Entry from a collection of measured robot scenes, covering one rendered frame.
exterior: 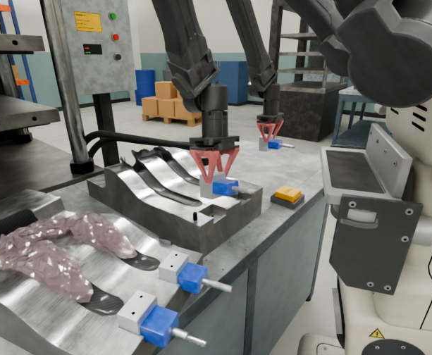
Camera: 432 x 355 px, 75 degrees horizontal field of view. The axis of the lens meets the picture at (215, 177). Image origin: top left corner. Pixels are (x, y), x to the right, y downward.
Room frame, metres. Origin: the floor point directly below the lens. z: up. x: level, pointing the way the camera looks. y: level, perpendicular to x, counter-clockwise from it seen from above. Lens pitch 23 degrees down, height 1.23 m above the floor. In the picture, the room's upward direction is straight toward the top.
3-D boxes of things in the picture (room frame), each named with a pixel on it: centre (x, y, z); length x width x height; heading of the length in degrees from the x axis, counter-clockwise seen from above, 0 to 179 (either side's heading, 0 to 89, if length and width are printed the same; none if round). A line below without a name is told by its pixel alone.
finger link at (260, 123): (1.03, -0.20, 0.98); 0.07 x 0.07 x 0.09; 55
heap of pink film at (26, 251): (0.45, 0.30, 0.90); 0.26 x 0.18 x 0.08; 67
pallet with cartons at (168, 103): (5.84, 0.78, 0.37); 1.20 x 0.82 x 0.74; 62
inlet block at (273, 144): (1.02, -0.23, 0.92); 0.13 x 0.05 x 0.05; 55
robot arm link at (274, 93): (1.04, -0.20, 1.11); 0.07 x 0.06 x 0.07; 34
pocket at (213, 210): (0.58, 0.01, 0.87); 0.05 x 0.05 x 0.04; 50
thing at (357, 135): (4.45, -2.48, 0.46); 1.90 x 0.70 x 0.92; 144
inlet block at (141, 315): (0.30, 0.07, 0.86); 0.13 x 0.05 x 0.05; 67
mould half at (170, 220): (0.77, 0.14, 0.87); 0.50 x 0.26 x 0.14; 50
